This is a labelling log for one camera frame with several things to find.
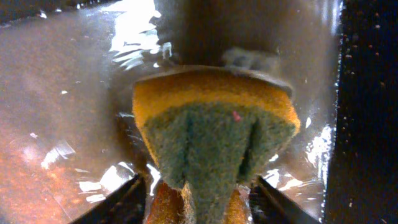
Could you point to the green yellow sponge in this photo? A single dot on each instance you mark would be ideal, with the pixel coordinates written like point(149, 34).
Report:
point(209, 131)

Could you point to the black water tray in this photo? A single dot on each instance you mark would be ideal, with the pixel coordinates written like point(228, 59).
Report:
point(68, 132)

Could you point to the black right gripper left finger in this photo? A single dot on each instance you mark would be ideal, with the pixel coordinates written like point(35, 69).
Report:
point(126, 205)

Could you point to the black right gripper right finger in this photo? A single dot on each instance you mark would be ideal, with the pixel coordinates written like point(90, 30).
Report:
point(270, 206)

